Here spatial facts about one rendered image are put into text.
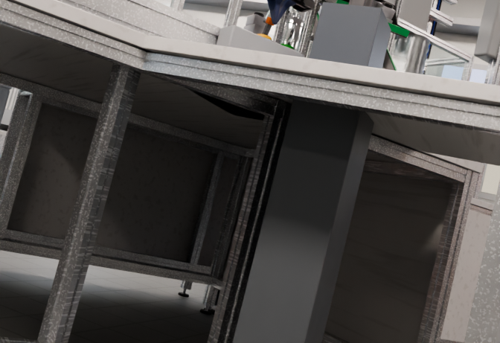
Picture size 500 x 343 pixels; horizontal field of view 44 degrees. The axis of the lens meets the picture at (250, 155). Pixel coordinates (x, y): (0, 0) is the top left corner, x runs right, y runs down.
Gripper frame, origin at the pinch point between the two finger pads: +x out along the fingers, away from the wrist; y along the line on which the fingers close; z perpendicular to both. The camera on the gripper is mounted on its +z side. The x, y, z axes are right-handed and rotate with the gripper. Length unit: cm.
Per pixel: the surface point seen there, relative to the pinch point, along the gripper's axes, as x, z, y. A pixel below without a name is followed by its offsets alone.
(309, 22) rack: -6.1, -13.0, 19.2
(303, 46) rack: 1.5, -13.0, 19.2
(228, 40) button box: 16.7, 14.5, -18.9
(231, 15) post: -33, -117, 41
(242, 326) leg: 79, 26, -4
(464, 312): 77, -59, 175
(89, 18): 24, 16, -51
